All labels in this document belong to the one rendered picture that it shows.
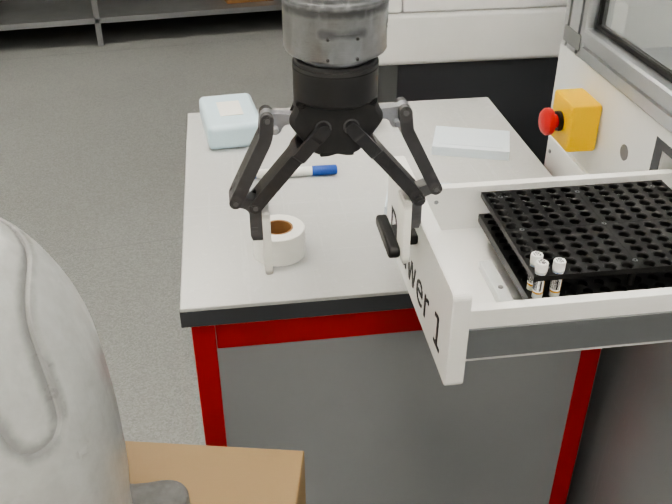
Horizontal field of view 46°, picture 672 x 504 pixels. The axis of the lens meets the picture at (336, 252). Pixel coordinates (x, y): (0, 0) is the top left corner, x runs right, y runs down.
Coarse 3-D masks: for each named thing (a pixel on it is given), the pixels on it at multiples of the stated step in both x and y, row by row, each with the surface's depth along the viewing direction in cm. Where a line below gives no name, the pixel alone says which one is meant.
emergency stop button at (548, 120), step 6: (546, 108) 115; (540, 114) 116; (546, 114) 114; (552, 114) 114; (540, 120) 116; (546, 120) 114; (552, 120) 114; (558, 120) 115; (540, 126) 116; (546, 126) 114; (552, 126) 114; (546, 132) 115; (552, 132) 115
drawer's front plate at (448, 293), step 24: (408, 168) 91; (432, 216) 82; (432, 240) 78; (432, 264) 77; (456, 264) 74; (408, 288) 89; (432, 288) 78; (456, 288) 71; (432, 312) 78; (456, 312) 71; (432, 336) 79; (456, 336) 72; (456, 360) 74; (456, 384) 76
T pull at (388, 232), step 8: (376, 216) 85; (384, 216) 85; (376, 224) 85; (384, 224) 83; (384, 232) 82; (392, 232) 82; (384, 240) 81; (392, 240) 81; (416, 240) 82; (392, 248) 80; (392, 256) 80
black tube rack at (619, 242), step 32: (512, 192) 92; (544, 192) 92; (576, 192) 92; (608, 192) 92; (640, 192) 92; (480, 224) 93; (544, 224) 87; (576, 224) 86; (608, 224) 86; (640, 224) 86; (512, 256) 86; (544, 256) 81; (576, 256) 80; (608, 256) 80; (640, 256) 81; (544, 288) 80; (576, 288) 81; (608, 288) 81; (640, 288) 81
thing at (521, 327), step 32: (448, 192) 94; (480, 192) 95; (448, 224) 97; (480, 256) 92; (480, 288) 87; (512, 288) 87; (480, 320) 74; (512, 320) 75; (544, 320) 75; (576, 320) 76; (608, 320) 76; (640, 320) 77; (480, 352) 76; (512, 352) 77; (544, 352) 78
